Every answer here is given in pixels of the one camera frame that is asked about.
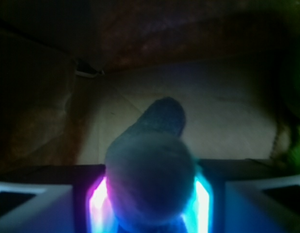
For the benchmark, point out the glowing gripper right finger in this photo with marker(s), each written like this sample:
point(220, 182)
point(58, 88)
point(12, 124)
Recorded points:
point(244, 196)

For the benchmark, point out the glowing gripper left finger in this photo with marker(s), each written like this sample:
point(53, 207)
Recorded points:
point(55, 199)

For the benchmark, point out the brown paper bag bin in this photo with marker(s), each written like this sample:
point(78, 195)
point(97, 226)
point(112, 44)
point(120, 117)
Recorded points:
point(74, 74)

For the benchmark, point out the gray plush animal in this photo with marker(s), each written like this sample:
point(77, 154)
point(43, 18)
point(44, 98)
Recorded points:
point(150, 172)

